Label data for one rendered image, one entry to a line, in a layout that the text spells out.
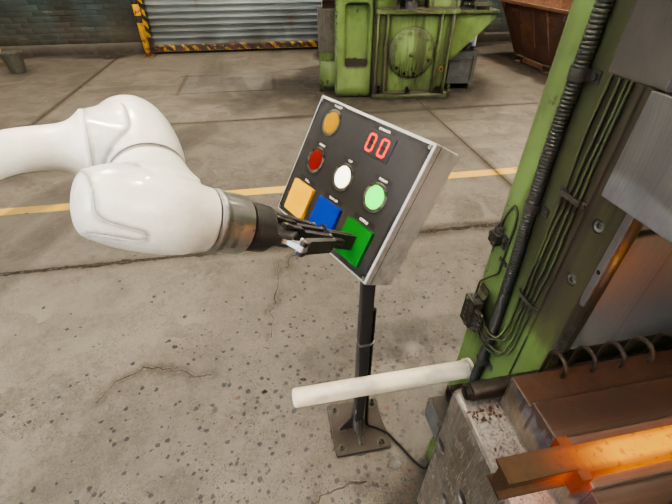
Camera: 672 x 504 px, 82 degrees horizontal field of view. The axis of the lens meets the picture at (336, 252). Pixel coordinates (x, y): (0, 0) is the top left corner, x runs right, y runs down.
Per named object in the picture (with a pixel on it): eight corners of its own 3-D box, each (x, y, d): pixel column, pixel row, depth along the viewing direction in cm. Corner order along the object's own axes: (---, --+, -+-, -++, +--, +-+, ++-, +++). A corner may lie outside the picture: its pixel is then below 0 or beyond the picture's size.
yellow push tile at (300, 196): (299, 220, 85) (312, 190, 83) (282, 206, 90) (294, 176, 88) (306, 222, 86) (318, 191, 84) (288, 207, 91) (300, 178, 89)
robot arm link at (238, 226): (209, 265, 51) (247, 267, 56) (231, 204, 49) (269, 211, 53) (186, 233, 57) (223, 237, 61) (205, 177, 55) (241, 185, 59)
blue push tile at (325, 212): (324, 242, 79) (340, 209, 77) (305, 225, 84) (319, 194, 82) (331, 243, 80) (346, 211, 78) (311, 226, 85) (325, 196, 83)
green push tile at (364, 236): (355, 268, 73) (372, 233, 70) (332, 248, 77) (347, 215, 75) (361, 268, 74) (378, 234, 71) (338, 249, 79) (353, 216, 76)
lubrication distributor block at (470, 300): (467, 343, 89) (480, 302, 81) (455, 323, 94) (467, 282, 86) (480, 341, 90) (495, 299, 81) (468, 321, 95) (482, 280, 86)
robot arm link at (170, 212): (234, 215, 48) (205, 155, 55) (90, 191, 37) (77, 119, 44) (201, 274, 53) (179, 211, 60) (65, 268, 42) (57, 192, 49)
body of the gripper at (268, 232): (223, 234, 61) (271, 240, 67) (246, 261, 55) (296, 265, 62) (239, 191, 59) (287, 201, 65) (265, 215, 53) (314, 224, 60)
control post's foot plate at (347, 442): (335, 461, 139) (335, 449, 133) (325, 405, 156) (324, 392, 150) (392, 449, 142) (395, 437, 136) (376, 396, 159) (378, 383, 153)
